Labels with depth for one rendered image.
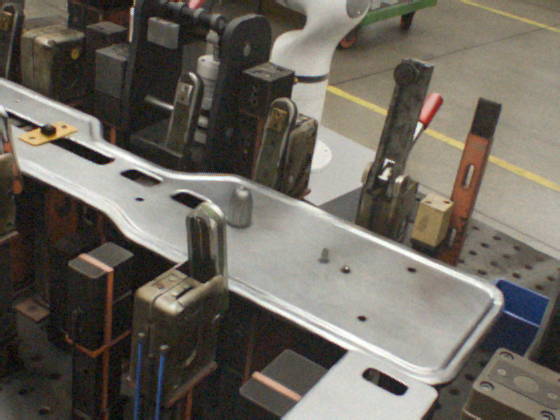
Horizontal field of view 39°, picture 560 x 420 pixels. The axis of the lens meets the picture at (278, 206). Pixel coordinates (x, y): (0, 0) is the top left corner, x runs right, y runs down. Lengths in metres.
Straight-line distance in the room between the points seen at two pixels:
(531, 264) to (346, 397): 0.98
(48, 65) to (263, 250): 0.55
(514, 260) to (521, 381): 0.95
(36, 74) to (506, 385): 0.92
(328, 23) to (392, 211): 0.54
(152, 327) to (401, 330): 0.26
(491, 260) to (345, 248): 0.71
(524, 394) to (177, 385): 0.34
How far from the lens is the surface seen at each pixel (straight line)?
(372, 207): 1.04
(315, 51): 1.54
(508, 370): 0.75
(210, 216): 0.77
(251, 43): 1.19
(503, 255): 1.69
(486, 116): 0.97
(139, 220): 0.98
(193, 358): 0.83
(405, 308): 0.90
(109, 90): 1.31
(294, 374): 0.81
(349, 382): 0.78
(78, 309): 0.94
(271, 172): 1.11
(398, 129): 1.01
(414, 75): 0.96
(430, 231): 0.99
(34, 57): 1.36
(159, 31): 1.21
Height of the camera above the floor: 1.50
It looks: 29 degrees down
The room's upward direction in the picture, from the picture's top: 9 degrees clockwise
